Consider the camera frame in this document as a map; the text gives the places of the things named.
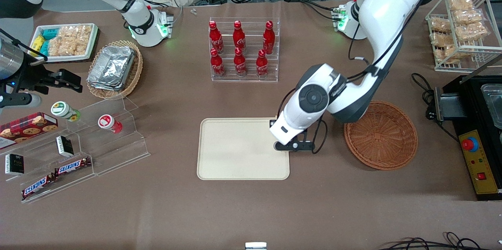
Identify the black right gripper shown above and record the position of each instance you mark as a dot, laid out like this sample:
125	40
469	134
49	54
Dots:
34	77

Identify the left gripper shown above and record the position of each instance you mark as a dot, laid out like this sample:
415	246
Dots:
271	123

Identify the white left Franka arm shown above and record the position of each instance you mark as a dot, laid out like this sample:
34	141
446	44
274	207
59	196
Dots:
392	10

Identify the cream plastic serving tray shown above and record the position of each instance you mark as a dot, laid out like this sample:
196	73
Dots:
243	150

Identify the white rectangular snack tray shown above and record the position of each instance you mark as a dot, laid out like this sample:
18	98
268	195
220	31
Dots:
90	42

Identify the light wicker oval basket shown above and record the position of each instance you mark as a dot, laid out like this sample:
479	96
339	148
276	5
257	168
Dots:
135	73

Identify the brown round wicker basket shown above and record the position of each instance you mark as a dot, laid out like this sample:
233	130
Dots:
380	136

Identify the green sunflower lid cup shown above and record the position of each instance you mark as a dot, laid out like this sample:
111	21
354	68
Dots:
62	109

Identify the rice cracker bag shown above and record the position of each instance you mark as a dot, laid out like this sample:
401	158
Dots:
81	48
76	32
59	47

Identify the teal snack packet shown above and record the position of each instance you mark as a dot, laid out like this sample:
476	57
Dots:
44	48
50	33

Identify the foil container with foil lid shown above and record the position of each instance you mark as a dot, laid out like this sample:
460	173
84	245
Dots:
111	65
102	86

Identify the yellow snack packet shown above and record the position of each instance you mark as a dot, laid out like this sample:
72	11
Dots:
37	42

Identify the red tartan cookie box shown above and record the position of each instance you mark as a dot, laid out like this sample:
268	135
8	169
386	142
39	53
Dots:
27	126

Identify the small black chocolate box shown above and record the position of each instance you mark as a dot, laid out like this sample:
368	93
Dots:
64	146
15	164

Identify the red lid yogurt cup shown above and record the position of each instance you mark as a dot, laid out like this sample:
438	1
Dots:
108	122

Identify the clear acrylic stepped display stand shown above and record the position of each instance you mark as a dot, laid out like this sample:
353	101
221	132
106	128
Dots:
110	148

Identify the Snickers chocolate bar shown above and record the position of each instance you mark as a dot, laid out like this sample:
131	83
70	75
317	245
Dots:
73	166
38	187

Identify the clear acrylic bottle rack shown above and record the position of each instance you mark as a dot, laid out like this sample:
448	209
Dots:
245	79

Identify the red Coca-Cola bottle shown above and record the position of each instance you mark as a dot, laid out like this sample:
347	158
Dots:
261	65
268	38
240	63
216	38
217	65
239	37

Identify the black heating machine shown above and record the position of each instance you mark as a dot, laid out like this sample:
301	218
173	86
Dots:
470	101

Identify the fried snack bag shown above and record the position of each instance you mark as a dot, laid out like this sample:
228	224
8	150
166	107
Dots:
443	39
461	2
468	16
472	31
440	24
455	53

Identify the yellow emergency stop panel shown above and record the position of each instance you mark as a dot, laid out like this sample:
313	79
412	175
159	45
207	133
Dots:
480	163

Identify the clear plastic container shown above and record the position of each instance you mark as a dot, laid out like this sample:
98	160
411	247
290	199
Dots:
494	104

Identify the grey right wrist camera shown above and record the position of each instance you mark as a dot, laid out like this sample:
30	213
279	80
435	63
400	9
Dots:
19	101

